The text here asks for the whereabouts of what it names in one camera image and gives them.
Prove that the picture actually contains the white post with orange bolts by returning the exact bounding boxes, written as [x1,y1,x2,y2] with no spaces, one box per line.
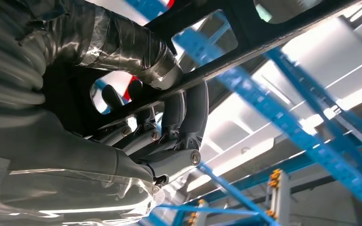
[263,168,291,226]

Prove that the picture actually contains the blue metal shelf rack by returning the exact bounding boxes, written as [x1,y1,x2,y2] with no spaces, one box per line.
[124,0,362,226]

